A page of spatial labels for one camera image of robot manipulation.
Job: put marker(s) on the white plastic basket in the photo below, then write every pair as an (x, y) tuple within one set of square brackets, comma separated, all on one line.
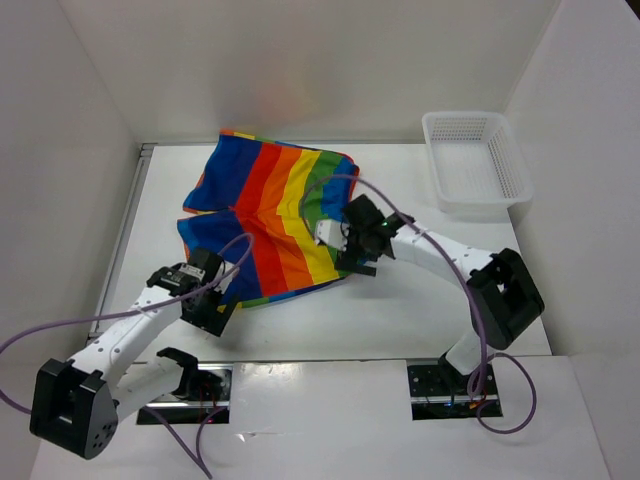
[(477, 165)]

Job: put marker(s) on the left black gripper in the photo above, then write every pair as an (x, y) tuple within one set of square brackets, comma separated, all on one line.
[(213, 320)]

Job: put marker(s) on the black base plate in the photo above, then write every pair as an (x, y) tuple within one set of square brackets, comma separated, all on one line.
[(212, 394), (433, 397)]

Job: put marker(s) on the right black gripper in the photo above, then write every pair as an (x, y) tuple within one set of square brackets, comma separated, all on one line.
[(350, 258)]

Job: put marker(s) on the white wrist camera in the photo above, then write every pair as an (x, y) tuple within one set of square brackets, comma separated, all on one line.
[(224, 277), (332, 233)]

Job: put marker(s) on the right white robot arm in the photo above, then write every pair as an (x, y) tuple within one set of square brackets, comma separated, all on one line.
[(503, 297)]

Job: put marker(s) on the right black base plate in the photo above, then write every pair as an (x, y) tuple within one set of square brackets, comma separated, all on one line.
[(433, 397)]

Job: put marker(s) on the aluminium table edge rail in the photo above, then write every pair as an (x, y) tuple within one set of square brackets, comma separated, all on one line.
[(115, 226)]

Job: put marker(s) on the rainbow striped shorts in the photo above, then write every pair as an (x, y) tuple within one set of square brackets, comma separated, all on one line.
[(277, 192)]

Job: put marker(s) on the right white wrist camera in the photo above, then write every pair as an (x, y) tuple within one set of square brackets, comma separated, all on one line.
[(332, 233)]

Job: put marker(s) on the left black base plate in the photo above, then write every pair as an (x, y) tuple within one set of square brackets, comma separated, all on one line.
[(212, 394)]

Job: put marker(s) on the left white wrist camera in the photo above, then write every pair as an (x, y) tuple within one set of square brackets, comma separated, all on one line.
[(224, 277)]

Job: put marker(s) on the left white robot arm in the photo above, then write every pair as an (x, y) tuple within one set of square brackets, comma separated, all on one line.
[(79, 403)]

